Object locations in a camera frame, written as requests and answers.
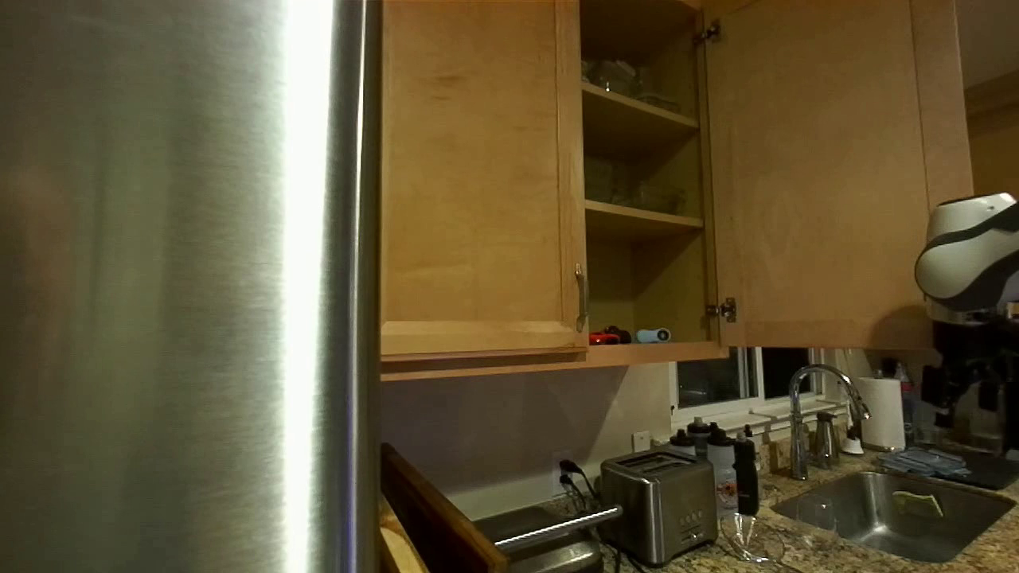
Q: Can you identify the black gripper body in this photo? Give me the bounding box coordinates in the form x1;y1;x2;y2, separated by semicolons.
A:
919;314;1019;445

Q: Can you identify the wide wooden cabinet door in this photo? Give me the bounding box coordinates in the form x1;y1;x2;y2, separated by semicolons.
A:
699;0;978;361

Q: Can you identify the small red object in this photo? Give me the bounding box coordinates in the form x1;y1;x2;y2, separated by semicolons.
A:
587;326;637;349

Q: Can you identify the white paper towel roll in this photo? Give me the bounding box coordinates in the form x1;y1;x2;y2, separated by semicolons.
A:
854;372;911;459

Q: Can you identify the dark dish drying mat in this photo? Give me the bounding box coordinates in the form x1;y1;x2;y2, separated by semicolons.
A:
885;442;1019;493

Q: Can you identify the chrome kitchen faucet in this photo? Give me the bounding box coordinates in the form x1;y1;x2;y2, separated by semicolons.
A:
788;361;877;481

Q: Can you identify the stainless steel sink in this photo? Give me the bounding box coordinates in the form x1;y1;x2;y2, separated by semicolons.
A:
767;464;1019;566

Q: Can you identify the black immersion blender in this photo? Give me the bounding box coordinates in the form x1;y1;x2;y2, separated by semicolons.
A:
734;424;765;521

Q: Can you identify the white framed window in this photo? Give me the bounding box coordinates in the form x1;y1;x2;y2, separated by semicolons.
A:
673;345;859;437

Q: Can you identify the white bottle black cap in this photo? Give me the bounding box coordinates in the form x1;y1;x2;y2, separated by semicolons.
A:
703;424;742;515

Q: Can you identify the clear glass cup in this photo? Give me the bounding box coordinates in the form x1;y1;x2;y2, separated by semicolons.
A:
726;510;774;566

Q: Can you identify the stainless steel toaster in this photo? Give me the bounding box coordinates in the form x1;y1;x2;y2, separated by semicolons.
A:
597;448;721;569

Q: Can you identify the clear glass dish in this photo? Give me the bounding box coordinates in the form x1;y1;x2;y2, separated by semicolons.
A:
587;58;648;97

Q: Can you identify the large wooden cutting board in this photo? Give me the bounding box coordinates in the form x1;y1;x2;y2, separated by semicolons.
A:
378;442;514;573

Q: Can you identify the small wooden cutting board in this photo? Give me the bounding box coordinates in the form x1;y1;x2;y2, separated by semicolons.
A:
378;499;426;573

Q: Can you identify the stainless steel refrigerator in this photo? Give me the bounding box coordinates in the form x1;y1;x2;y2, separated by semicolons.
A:
0;0;390;573

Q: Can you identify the wooden corner wall cabinet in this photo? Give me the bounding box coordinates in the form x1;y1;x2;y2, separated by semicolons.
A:
964;72;1019;201

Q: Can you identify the wooden wall cabinet carcass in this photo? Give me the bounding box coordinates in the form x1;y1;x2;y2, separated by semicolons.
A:
376;0;746;389

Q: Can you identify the metal cabinet door handle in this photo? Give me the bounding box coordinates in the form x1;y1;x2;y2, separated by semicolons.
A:
571;263;588;335

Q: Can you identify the wooden cabinet door with handle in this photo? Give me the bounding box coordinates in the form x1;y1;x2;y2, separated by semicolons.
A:
378;0;588;367

